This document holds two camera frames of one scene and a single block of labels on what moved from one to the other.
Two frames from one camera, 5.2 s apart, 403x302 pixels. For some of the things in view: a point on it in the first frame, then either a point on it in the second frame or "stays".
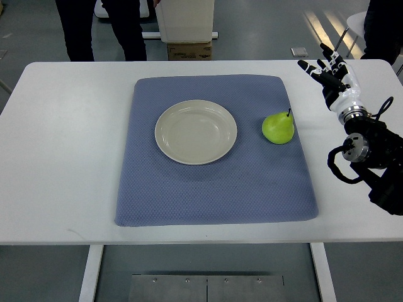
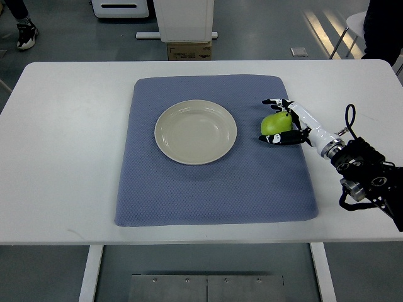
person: [77, 17] -> [28, 31]
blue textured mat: [257, 180] stays
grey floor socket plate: [299, 51] stays
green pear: [279, 128] stays
